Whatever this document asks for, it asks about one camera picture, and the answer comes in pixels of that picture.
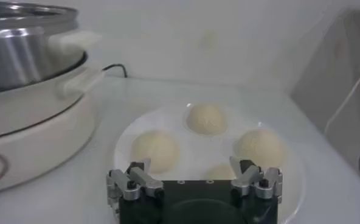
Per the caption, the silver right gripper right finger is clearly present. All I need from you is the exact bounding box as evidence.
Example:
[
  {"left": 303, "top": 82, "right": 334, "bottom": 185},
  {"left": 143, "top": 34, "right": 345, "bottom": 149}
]
[{"left": 229, "top": 155, "right": 283, "bottom": 205}]

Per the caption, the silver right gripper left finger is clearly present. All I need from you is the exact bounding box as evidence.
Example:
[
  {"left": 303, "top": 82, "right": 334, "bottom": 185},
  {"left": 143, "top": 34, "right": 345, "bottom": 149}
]
[{"left": 106, "top": 157, "right": 165, "bottom": 214}]

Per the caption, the white electric steamer pot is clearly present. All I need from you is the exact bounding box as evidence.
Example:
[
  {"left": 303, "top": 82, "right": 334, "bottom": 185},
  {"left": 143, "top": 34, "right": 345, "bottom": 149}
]
[{"left": 0, "top": 65, "right": 106, "bottom": 195}]

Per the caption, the white round plate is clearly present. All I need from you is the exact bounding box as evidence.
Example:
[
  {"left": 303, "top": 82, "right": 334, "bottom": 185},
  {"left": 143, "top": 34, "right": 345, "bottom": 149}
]
[{"left": 112, "top": 102, "right": 305, "bottom": 224}]

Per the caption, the white steamed baozi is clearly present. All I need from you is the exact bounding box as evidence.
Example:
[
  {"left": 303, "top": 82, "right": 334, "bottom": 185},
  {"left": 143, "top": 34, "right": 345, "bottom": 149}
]
[
  {"left": 130, "top": 130, "right": 181, "bottom": 174},
  {"left": 185, "top": 103, "right": 229, "bottom": 136},
  {"left": 233, "top": 128, "right": 287, "bottom": 170},
  {"left": 206, "top": 164, "right": 237, "bottom": 181}
]

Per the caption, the black cooker power cable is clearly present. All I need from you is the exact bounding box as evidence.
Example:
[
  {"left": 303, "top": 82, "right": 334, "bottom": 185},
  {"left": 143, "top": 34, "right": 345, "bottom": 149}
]
[{"left": 102, "top": 63, "right": 128, "bottom": 79}]

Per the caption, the stainless steel steamer pot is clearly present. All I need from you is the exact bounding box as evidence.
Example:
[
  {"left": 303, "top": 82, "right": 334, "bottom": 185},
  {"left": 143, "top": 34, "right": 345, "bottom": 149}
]
[{"left": 0, "top": 0, "right": 103, "bottom": 95}]

